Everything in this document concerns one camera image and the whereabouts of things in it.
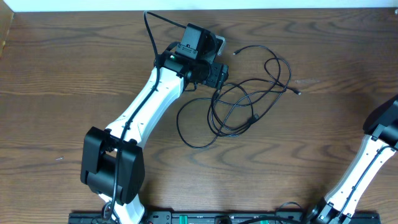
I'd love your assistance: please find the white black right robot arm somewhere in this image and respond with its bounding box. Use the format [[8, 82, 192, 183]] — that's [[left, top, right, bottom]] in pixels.
[[302, 96, 397, 224]]

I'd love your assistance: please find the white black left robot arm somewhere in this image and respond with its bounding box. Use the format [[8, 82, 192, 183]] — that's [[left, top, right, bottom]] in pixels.
[[80, 24, 228, 223]]

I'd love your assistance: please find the brown cardboard side panel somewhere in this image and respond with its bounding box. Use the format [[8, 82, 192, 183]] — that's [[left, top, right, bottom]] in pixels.
[[0, 0, 14, 55]]

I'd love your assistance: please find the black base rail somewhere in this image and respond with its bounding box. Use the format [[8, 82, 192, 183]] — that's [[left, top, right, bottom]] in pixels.
[[68, 210, 382, 224]]

